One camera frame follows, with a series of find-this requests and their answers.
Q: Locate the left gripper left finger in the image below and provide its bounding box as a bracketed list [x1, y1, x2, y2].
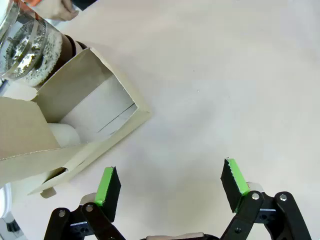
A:
[44, 165, 126, 240]

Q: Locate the clear glass jar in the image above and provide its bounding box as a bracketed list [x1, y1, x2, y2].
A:
[0, 0, 63, 88]

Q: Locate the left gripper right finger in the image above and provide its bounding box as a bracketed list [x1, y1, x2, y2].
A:
[219, 157, 313, 240]

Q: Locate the person's right hand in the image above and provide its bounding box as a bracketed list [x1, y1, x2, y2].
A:
[37, 0, 80, 22]

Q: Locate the white lidded paper cup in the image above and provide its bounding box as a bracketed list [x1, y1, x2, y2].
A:
[48, 123, 81, 148]

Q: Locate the brown paper cup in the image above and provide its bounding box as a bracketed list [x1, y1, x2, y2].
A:
[59, 33, 89, 73]

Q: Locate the cardboard drink carrier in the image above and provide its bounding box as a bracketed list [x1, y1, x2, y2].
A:
[0, 46, 152, 200]

